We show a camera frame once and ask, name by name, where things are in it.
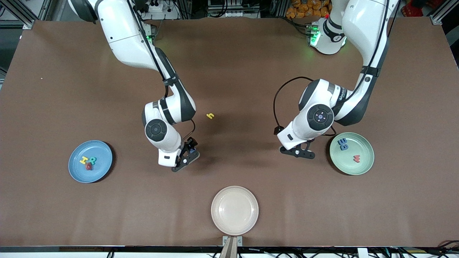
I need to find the grey arm base connector box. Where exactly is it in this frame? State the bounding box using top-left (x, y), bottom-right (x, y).
top-left (306, 22), bottom-right (320, 47)
top-left (145, 24), bottom-right (157, 45)

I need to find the pale green round plate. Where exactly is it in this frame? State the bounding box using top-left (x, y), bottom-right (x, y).
top-left (330, 132), bottom-right (375, 176)

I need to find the blue round plate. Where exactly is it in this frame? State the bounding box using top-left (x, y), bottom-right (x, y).
top-left (68, 140), bottom-right (113, 183)

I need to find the cream white round plate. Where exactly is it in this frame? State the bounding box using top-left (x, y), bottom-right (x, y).
top-left (211, 186), bottom-right (259, 236)

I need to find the brown table cover sheet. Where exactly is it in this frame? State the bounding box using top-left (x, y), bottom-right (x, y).
top-left (0, 17), bottom-right (459, 248)

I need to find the bag of orange items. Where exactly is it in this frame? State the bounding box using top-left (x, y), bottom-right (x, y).
top-left (286, 0), bottom-right (331, 19)

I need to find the long white power strip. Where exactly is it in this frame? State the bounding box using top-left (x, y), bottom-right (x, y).
top-left (209, 9), bottom-right (259, 18)

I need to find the white power strip with plugs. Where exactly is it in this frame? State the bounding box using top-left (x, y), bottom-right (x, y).
top-left (138, 0), bottom-right (174, 15)

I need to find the red background object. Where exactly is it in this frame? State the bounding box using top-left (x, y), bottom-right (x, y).
top-left (401, 0), bottom-right (430, 17)

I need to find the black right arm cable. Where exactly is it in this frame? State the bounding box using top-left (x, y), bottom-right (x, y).
top-left (127, 0), bottom-right (196, 142)

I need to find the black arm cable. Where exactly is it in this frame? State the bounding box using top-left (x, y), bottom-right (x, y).
top-left (127, 0), bottom-right (196, 142)
top-left (273, 0), bottom-right (393, 137)

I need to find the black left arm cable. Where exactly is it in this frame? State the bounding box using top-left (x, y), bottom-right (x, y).
top-left (273, 0), bottom-right (393, 137)

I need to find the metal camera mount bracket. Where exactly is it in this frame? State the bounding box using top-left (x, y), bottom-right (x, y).
top-left (222, 235), bottom-right (243, 258)

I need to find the aluminium frame corner post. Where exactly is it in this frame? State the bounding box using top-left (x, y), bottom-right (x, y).
top-left (430, 0), bottom-right (459, 25)
top-left (0, 0), bottom-right (54, 30)

